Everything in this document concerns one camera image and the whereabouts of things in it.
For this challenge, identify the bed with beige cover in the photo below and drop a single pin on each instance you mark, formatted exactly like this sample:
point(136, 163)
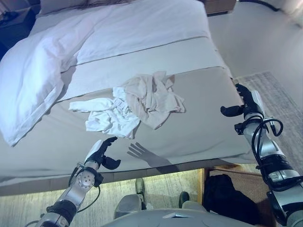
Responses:
point(189, 142)

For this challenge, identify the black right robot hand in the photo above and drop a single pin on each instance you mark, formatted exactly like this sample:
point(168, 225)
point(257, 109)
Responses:
point(253, 104)

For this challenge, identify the white bed sheet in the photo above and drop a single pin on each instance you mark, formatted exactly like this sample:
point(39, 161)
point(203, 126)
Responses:
point(142, 30)

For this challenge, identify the brown wicker basket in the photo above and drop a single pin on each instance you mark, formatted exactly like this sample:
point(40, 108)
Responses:
point(248, 184)

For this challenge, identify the silver robot leg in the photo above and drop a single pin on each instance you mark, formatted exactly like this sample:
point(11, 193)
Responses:
point(189, 203)
point(129, 205)

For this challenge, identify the white curtain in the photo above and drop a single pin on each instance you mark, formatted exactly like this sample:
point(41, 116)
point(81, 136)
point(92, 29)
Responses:
point(293, 9)

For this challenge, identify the silver right robot leg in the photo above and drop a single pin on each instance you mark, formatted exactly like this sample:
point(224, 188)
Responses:
point(189, 203)

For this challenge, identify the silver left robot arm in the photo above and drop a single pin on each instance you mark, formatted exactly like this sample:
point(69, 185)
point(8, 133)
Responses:
point(75, 191)

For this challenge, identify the dark bedside table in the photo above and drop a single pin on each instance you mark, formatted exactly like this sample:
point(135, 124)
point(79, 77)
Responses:
point(14, 30)

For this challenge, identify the brown wooden nightstand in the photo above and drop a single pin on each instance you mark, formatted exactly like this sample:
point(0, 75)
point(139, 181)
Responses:
point(217, 7)

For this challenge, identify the crumpled white duvet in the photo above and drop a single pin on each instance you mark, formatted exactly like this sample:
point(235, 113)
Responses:
point(30, 82)

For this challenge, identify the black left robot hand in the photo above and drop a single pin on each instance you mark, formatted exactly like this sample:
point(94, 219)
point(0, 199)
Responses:
point(95, 156)

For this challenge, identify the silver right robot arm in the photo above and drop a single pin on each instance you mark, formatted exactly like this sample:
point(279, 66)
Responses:
point(281, 170)

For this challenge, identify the white garment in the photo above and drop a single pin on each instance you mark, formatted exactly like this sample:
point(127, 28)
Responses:
point(109, 120)

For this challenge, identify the silver left robot leg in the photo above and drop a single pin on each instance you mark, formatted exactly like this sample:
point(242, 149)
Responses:
point(129, 205)

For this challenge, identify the black garment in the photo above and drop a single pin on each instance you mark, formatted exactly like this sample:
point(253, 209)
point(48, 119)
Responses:
point(222, 196)

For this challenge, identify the plain beige pillow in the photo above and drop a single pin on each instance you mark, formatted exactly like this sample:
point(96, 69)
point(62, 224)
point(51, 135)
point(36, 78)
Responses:
point(54, 4)

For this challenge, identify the beige garment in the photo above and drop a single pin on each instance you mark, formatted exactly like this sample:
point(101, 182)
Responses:
point(151, 101)

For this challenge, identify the grey robot torso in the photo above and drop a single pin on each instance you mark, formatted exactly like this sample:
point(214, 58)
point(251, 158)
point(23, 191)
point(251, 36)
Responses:
point(177, 218)

